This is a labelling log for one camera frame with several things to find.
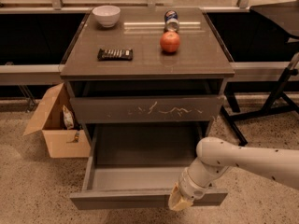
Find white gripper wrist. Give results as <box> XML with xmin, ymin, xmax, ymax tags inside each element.
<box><xmin>168</xmin><ymin>168</ymin><xmax>209</xmax><ymax>211</ymax></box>

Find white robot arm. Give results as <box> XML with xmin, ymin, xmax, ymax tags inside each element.
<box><xmin>168</xmin><ymin>137</ymin><xmax>299</xmax><ymax>211</ymax></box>

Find scratched grey upper drawer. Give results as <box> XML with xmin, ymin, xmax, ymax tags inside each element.
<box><xmin>70</xmin><ymin>95</ymin><xmax>223</xmax><ymax>123</ymax></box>

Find grey drawer cabinet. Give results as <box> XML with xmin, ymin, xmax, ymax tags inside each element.
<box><xmin>61</xmin><ymin>7</ymin><xmax>234</xmax><ymax>139</ymax></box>

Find open cardboard box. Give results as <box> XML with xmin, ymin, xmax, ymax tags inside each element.
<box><xmin>23</xmin><ymin>83</ymin><xmax>91</xmax><ymax>158</ymax></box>

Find crumpled snack bag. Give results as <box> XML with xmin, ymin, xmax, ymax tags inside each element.
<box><xmin>63</xmin><ymin>105</ymin><xmax>74</xmax><ymax>130</ymax></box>

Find red apple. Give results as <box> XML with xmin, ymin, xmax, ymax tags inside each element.
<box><xmin>160</xmin><ymin>32</ymin><xmax>180</xmax><ymax>53</ymax></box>

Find dark snack bar wrapper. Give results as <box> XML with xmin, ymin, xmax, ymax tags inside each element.
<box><xmin>97</xmin><ymin>49</ymin><xmax>133</xmax><ymax>61</ymax></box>

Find white bowl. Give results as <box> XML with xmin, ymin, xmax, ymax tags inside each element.
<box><xmin>93</xmin><ymin>6</ymin><xmax>121</xmax><ymax>28</ymax></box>

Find black rolling stand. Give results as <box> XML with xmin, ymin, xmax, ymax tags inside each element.
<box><xmin>221</xmin><ymin>0</ymin><xmax>299</xmax><ymax>147</ymax></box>

